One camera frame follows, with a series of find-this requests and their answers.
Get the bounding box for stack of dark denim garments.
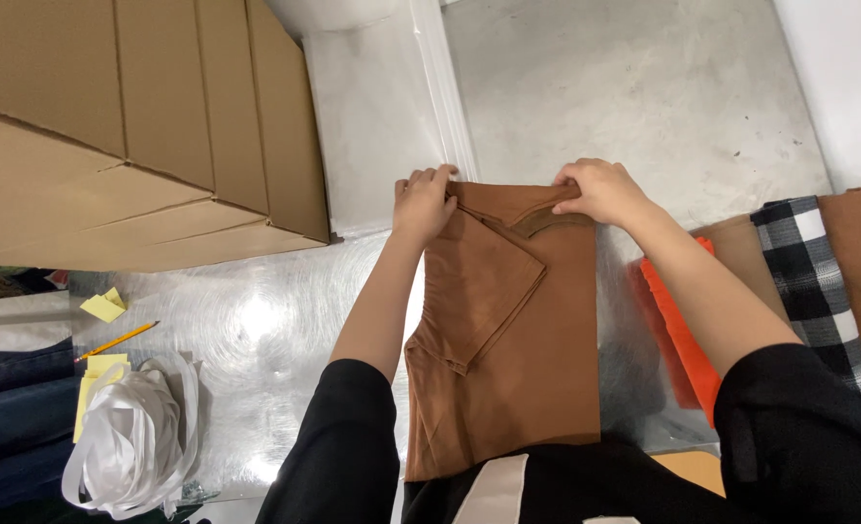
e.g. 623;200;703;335
0;338;82;503

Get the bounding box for crumpled yellow sticky note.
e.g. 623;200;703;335
80;287;128;324

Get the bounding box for yellow sticky note pad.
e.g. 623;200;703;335
72;354;132;444

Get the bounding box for person's black top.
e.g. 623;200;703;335
256;342;861;524

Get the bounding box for orange folded garment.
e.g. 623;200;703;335
627;237;723;429

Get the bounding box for bundle of white ribbon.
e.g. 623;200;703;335
61;354;203;521

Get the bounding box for stack of clear plastic bags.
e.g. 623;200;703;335
303;0;481;240

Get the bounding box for yellow pencil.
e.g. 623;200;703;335
74;321;161;363

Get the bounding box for person's left hand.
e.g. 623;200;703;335
393;164;460;247

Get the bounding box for person's right hand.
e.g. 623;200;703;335
551;158;654;228

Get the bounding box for large cardboard box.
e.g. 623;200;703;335
0;0;331;274

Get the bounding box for brown shirt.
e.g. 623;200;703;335
403;180;602;483

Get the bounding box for black white plaid garment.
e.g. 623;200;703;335
749;195;861;429

